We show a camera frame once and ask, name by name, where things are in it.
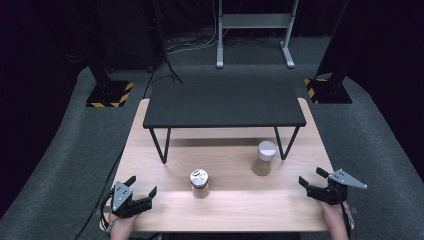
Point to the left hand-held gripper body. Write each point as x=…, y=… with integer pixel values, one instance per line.
x=125, y=203

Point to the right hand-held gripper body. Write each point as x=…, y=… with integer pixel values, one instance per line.
x=335, y=191

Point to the white lid spice jar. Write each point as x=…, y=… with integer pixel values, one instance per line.
x=265, y=160

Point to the person's left hand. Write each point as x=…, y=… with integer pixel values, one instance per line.
x=121, y=228

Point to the person's right hand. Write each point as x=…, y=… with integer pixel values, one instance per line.
x=336, y=220

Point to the black stand with striped base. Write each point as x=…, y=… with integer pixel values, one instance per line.
x=108, y=93
x=328, y=90

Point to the black tripod leg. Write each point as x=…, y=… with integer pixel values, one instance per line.
x=173, y=71

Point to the grey metal stand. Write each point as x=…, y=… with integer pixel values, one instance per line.
x=255, y=20

